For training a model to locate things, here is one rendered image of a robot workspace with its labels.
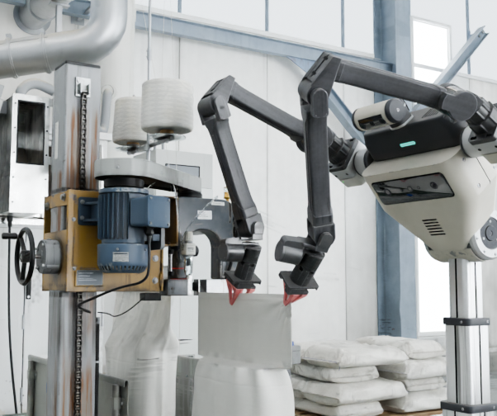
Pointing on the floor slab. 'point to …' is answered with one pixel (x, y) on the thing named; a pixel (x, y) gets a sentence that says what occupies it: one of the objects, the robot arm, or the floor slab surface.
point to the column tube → (59, 309)
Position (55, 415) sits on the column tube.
